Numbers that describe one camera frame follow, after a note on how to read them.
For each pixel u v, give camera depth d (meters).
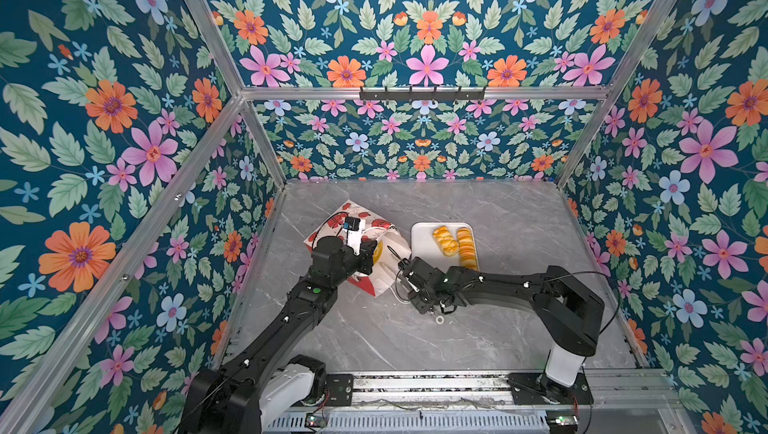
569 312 0.46
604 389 0.75
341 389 0.74
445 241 0.98
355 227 0.69
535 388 0.73
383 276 0.92
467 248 0.98
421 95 0.92
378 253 0.95
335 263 0.62
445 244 0.97
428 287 0.67
